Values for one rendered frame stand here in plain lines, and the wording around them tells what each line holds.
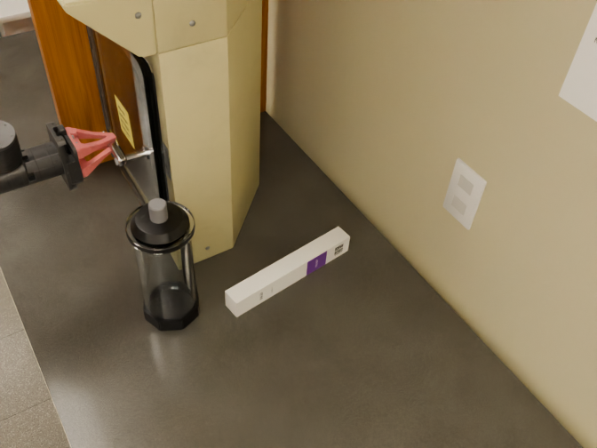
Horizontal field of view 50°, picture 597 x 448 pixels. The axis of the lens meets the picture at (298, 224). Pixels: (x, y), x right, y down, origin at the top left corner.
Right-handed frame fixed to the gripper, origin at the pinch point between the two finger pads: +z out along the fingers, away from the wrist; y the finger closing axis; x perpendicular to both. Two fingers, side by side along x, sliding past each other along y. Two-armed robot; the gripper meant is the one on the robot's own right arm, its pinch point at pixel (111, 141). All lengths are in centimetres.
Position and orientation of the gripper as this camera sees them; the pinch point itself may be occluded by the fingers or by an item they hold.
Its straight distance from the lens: 115.3
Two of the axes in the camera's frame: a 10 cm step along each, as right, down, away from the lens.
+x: -5.3, -6.3, 5.7
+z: 8.5, -3.5, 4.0
